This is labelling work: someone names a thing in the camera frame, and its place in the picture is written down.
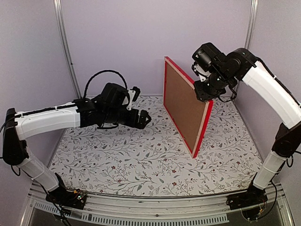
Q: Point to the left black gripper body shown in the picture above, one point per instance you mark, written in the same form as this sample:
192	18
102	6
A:
130	121

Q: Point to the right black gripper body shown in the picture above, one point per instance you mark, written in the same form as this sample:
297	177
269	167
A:
211	90

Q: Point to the brown cardboard backing board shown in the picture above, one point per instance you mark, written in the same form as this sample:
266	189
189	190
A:
181	106

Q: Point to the red wooden picture frame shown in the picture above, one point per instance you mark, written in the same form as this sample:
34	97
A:
204	127

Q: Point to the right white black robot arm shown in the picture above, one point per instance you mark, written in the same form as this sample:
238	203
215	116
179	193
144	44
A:
217	71

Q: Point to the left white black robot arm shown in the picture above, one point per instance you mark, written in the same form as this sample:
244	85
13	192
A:
113	106

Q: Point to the floral patterned table cover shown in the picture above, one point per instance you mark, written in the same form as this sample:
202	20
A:
155	162

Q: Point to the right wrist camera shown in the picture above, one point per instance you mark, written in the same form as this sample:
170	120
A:
199	72

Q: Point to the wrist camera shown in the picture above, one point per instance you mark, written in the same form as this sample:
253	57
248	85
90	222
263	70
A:
199	72
133	94

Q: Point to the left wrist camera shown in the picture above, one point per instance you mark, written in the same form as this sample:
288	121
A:
133	94

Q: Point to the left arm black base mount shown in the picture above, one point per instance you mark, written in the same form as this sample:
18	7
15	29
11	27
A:
64	197

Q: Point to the right aluminium corner post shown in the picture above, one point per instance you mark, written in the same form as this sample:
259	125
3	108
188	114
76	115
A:
251	23

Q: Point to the aluminium corner post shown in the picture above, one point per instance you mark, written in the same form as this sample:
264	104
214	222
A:
251	23
65	45

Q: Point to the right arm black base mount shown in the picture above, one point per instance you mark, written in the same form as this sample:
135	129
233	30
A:
252	196

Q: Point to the left aluminium corner post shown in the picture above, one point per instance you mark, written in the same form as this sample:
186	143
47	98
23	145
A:
65	45

